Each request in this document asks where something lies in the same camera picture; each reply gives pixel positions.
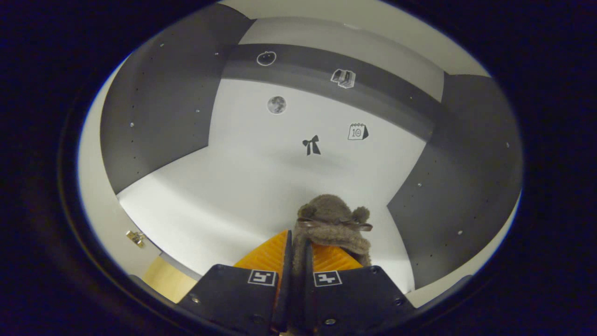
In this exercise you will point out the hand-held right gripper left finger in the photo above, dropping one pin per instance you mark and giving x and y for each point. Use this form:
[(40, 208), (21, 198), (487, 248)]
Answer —
[(282, 308)]

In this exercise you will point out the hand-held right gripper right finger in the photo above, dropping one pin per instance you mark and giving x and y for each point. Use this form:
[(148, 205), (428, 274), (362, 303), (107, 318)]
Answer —
[(308, 303)]

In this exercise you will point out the brown fuzzy shoe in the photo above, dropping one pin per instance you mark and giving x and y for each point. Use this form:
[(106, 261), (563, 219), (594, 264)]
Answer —
[(331, 212)]

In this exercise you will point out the white shoe cabinet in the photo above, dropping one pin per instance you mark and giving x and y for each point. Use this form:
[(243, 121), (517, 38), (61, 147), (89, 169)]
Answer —
[(261, 186)]

